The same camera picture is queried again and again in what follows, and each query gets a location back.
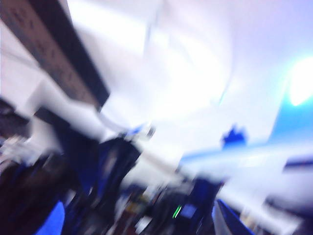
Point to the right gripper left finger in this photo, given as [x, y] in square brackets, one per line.
[55, 220]

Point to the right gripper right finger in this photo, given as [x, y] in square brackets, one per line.
[225, 220]

